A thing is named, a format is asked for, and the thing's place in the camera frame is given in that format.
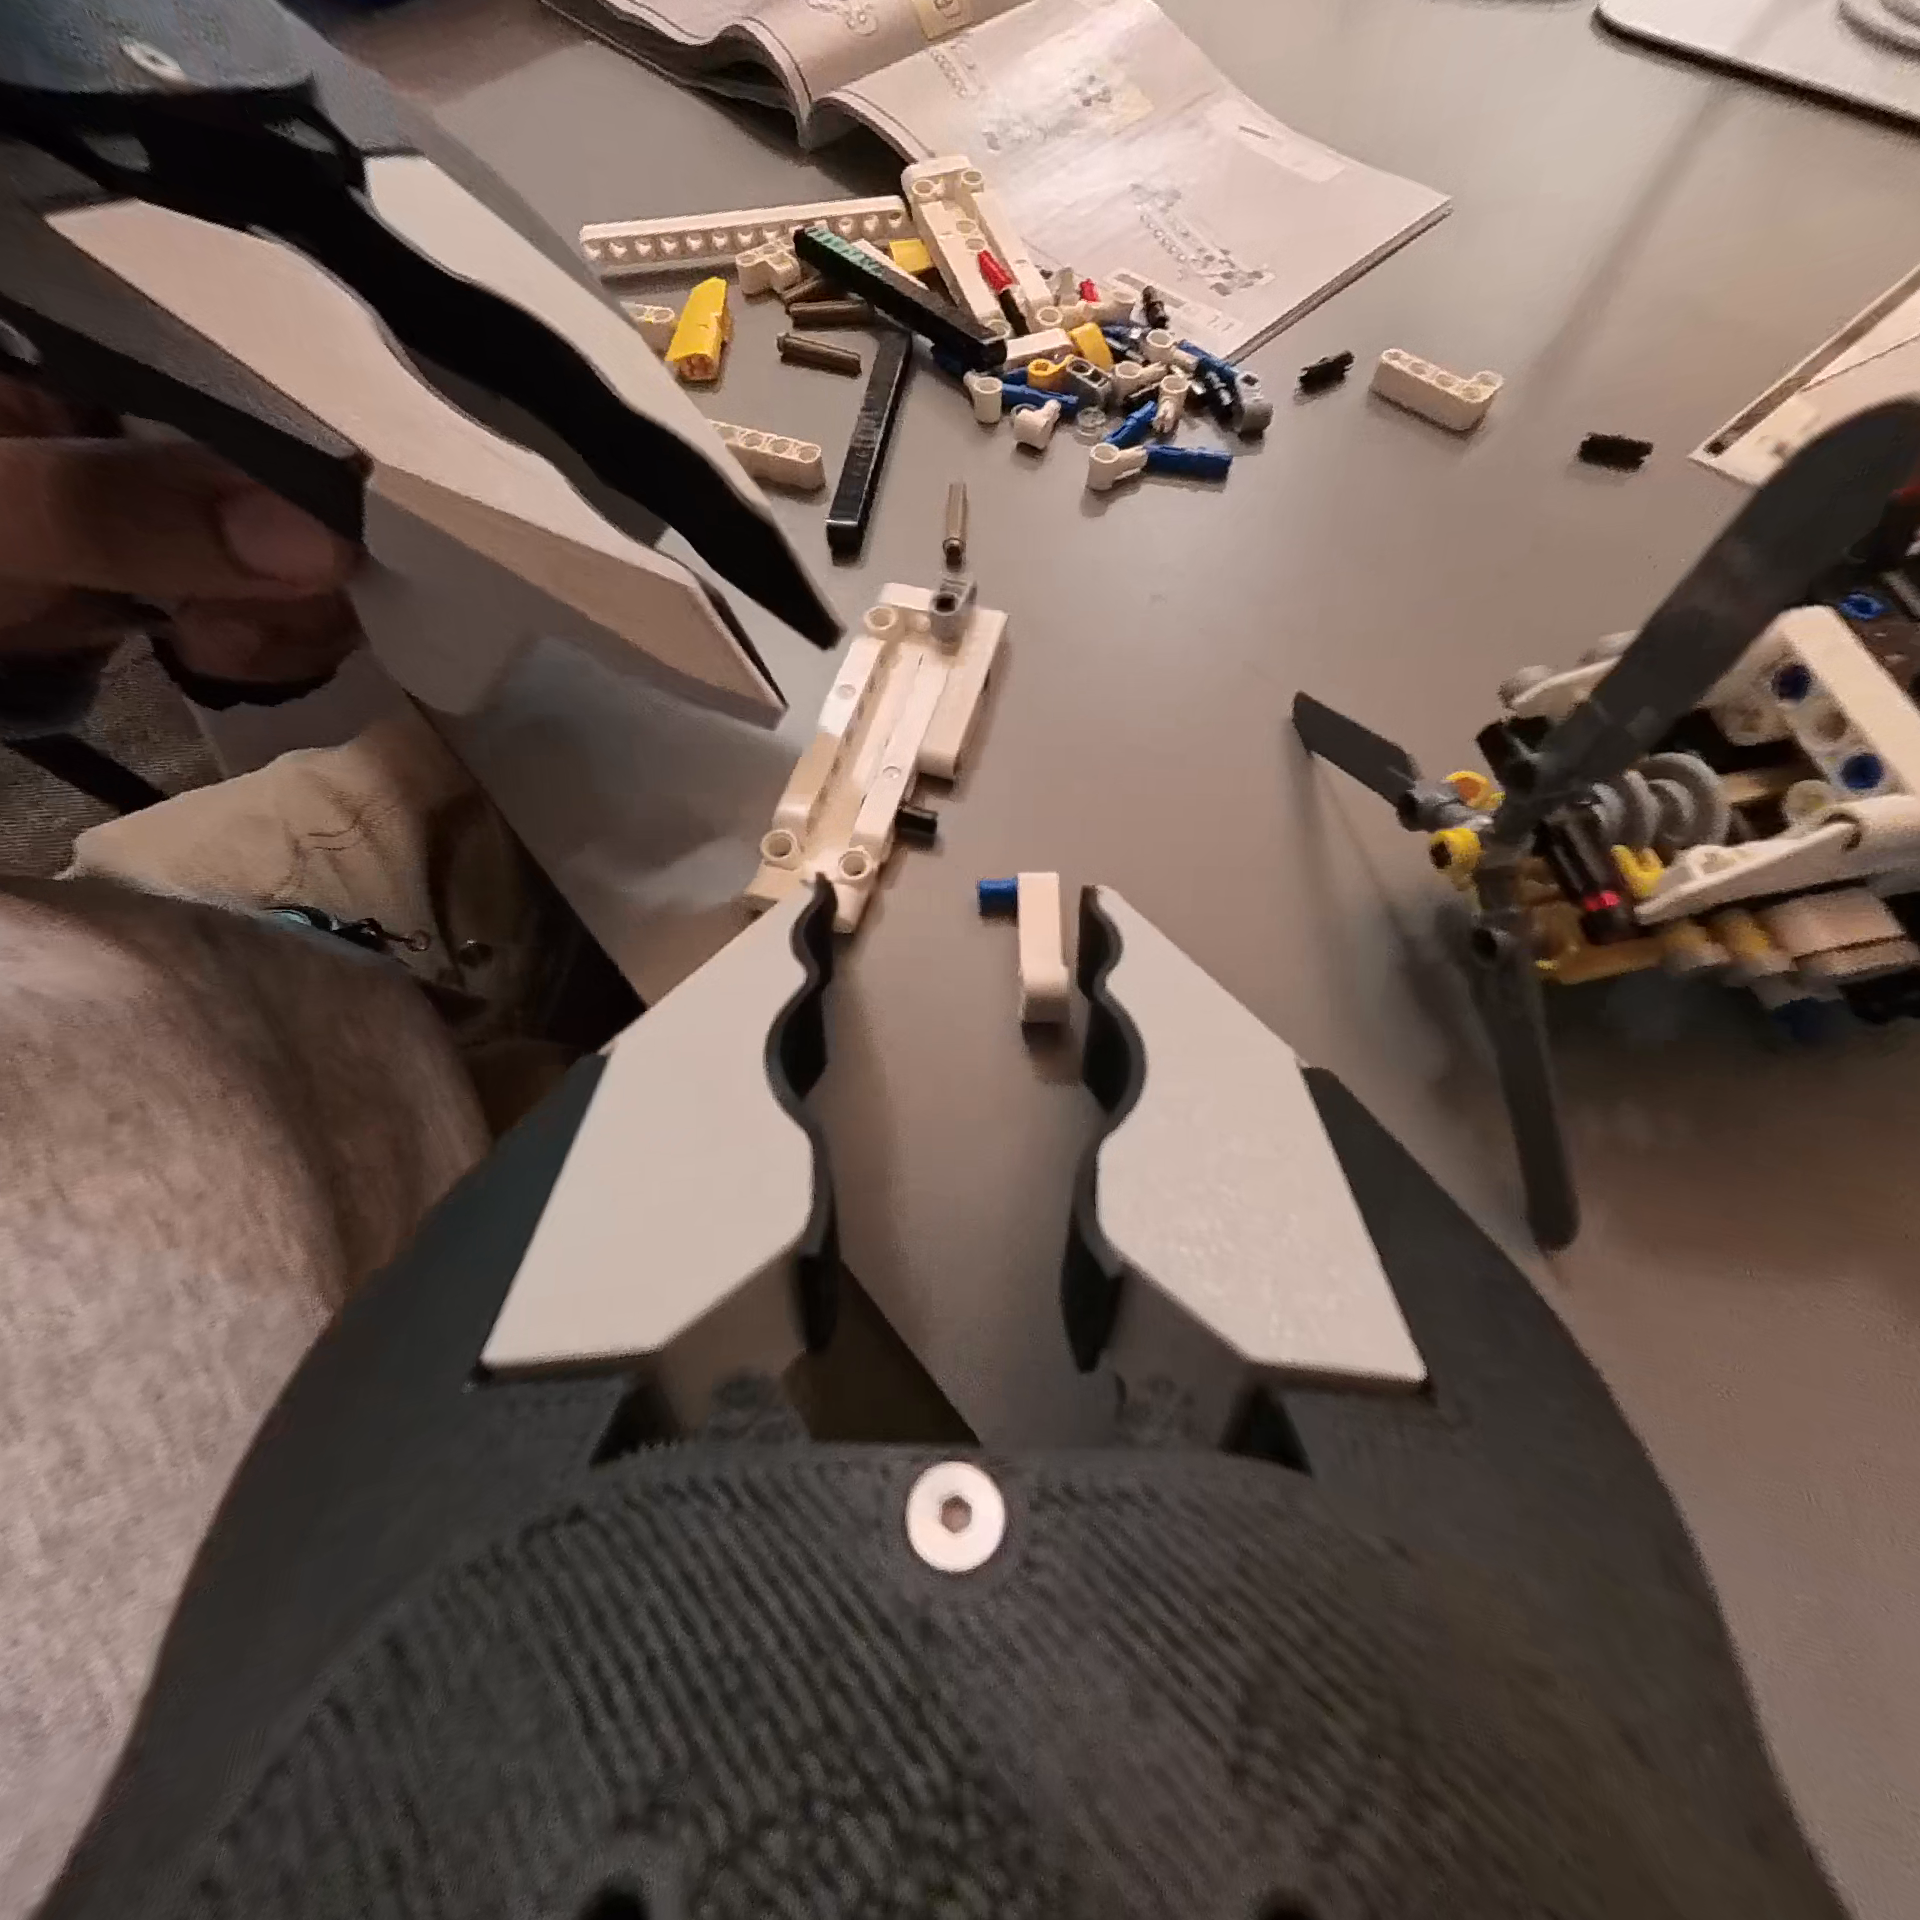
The white lego cross block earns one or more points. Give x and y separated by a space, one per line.
656 323
769 268

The thick black lego beam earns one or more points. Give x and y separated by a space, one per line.
902 292

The yellow lego panel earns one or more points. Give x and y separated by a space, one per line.
697 330

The short white lego beam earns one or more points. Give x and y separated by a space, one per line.
774 458

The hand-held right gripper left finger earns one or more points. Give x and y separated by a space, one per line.
662 1201

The sticker sheet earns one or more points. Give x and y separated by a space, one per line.
1799 405

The pile of small lego pieces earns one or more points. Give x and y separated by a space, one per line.
1142 389

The white monitor stand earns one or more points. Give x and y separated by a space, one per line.
1769 44

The small white lego liftarm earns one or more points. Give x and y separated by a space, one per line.
1045 960

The white L-shaped lego beam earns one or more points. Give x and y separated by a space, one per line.
1435 387

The white lego panel assembly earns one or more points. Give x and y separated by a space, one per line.
886 721

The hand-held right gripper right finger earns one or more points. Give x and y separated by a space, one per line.
1260 1201

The white lego frame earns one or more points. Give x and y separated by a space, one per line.
955 224

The long white lego beam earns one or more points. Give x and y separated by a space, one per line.
675 241

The thin black lego beam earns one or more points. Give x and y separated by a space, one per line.
869 434

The lego helicopter model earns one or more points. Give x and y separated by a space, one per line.
1799 749

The person's left hand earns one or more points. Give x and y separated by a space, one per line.
150 556

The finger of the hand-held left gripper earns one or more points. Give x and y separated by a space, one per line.
376 420
599 339

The open instruction booklet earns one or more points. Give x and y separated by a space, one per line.
1172 180

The tan lego axle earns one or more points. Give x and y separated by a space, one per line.
827 312
819 353
957 517

